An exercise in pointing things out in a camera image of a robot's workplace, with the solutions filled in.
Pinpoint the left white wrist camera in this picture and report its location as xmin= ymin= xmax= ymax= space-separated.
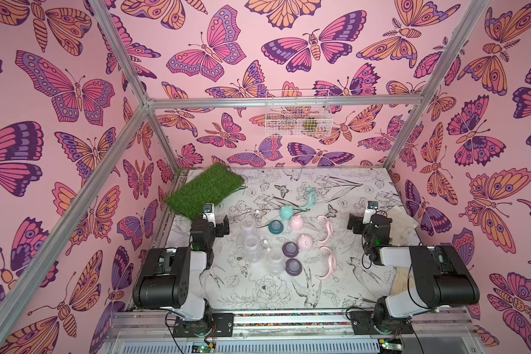
xmin=203 ymin=204 xmax=216 ymax=225

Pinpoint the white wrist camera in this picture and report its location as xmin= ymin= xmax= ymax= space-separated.
xmin=203 ymin=204 xmax=216 ymax=225
xmin=363 ymin=201 xmax=379 ymax=224

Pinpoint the white wire basket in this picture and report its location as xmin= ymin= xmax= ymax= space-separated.
xmin=263 ymin=90 xmax=333 ymax=139

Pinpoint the purple nipple collar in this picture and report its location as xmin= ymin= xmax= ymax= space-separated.
xmin=285 ymin=258 xmax=303 ymax=277
xmin=282 ymin=242 xmax=299 ymax=258

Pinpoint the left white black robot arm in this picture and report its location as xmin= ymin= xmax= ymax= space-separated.
xmin=132 ymin=215 xmax=230 ymax=325

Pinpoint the clear baby bottle body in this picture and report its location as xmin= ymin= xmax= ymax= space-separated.
xmin=240 ymin=215 xmax=257 ymax=237

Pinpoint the teal bottle cap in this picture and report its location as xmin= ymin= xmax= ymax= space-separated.
xmin=280 ymin=205 xmax=294 ymax=221

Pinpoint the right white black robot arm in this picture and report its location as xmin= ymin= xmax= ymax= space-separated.
xmin=347 ymin=214 xmax=480 ymax=333

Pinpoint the green artificial grass mat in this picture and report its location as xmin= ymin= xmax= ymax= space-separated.
xmin=165 ymin=164 xmax=244 ymax=221

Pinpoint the beige work glove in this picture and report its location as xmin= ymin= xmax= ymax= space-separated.
xmin=383 ymin=206 xmax=420 ymax=246

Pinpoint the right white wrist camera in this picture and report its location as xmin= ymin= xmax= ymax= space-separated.
xmin=363 ymin=201 xmax=379 ymax=224

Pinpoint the teal bottle handle ring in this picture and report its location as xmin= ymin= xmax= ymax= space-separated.
xmin=299 ymin=186 xmax=317 ymax=212

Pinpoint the dark teal nipple collar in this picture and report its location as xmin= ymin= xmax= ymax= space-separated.
xmin=268 ymin=220 xmax=284 ymax=235

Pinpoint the pink bottle cap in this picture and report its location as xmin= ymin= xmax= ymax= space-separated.
xmin=289 ymin=215 xmax=305 ymax=233
xmin=296 ymin=234 xmax=314 ymax=252

